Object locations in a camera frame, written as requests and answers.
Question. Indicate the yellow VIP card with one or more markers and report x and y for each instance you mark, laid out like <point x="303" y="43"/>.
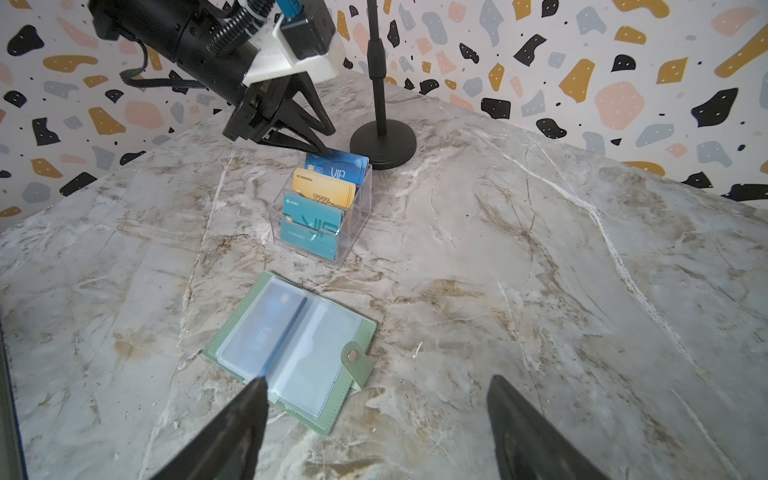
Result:
<point x="323" y="189"/>

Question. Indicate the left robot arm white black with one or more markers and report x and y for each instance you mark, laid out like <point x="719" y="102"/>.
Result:
<point x="209" y="43"/>

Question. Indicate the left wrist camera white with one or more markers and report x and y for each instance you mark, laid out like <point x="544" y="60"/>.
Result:
<point x="298" y="37"/>

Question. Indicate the blue VIP card in stand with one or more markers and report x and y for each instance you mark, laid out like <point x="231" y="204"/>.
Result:
<point x="345" y="166"/>

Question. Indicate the black round microphone stand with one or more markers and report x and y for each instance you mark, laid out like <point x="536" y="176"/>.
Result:
<point x="387" y="143"/>

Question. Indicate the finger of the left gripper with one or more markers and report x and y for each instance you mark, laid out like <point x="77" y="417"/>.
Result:
<point x="302" y="92"/>
<point x="295" y="141"/>

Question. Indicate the blue vip card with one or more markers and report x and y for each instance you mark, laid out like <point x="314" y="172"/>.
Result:
<point x="345" y="166"/>
<point x="249" y="348"/>

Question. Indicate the teal VIP card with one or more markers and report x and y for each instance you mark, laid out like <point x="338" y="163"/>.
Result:
<point x="311" y="226"/>

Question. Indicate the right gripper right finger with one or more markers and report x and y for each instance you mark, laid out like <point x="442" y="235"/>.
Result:
<point x="527" y="446"/>

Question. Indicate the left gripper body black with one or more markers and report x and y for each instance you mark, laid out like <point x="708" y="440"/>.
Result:
<point x="264" y="106"/>

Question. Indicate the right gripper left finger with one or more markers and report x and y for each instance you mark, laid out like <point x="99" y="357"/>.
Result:
<point x="228" y="447"/>

